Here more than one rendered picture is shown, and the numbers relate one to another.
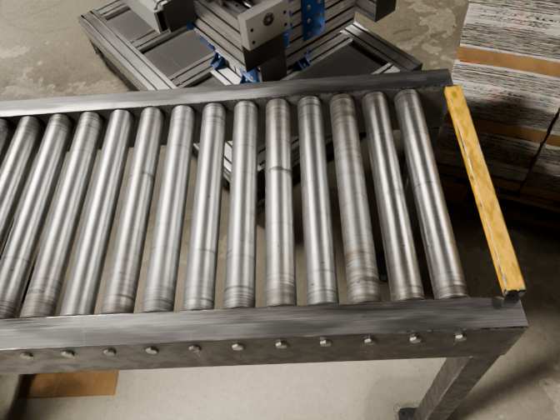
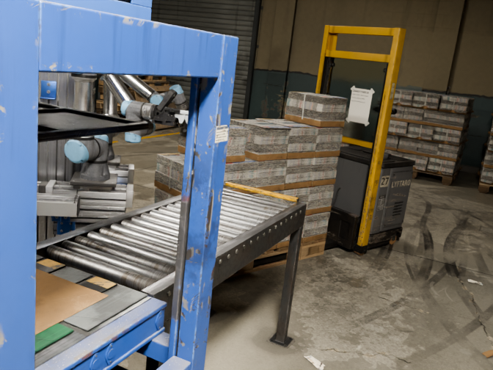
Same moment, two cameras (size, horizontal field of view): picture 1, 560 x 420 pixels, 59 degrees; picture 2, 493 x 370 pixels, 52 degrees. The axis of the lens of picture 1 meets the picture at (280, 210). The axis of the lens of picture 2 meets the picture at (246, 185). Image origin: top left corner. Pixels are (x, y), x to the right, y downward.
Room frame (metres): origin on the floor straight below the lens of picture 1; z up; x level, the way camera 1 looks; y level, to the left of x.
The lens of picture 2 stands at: (-0.29, 2.24, 1.50)
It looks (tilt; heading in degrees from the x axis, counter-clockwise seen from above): 14 degrees down; 289
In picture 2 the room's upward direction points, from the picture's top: 7 degrees clockwise
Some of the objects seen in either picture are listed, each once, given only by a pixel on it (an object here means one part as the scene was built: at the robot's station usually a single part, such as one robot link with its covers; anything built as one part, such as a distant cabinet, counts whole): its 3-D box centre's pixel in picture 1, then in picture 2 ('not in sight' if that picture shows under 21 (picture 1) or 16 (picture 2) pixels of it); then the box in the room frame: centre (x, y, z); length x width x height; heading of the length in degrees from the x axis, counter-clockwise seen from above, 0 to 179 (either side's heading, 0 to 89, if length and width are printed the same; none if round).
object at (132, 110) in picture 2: not in sight; (134, 109); (0.99, 0.17, 1.21); 0.11 x 0.08 x 0.09; 6
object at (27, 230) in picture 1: (33, 209); (177, 234); (0.58, 0.45, 0.77); 0.47 x 0.05 x 0.05; 174
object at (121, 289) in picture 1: (137, 202); (202, 222); (0.56, 0.26, 0.77); 0.47 x 0.05 x 0.05; 174
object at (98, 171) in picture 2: not in sight; (95, 167); (1.27, 0.06, 0.87); 0.15 x 0.15 x 0.10
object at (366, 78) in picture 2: not in sight; (353, 98); (0.34, -2.14, 1.28); 0.57 x 0.01 x 0.65; 151
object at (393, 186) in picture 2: not in sight; (361, 194); (0.17, -2.45, 0.40); 0.69 x 0.55 x 0.80; 151
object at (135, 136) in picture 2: not in sight; (135, 130); (0.99, 0.15, 1.11); 0.11 x 0.08 x 0.11; 96
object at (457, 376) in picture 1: (443, 396); (288, 284); (0.25, -0.29, 0.34); 0.06 x 0.06 x 0.68; 84
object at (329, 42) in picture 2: not in sight; (317, 127); (0.63, -2.28, 0.97); 0.09 x 0.09 x 1.75; 61
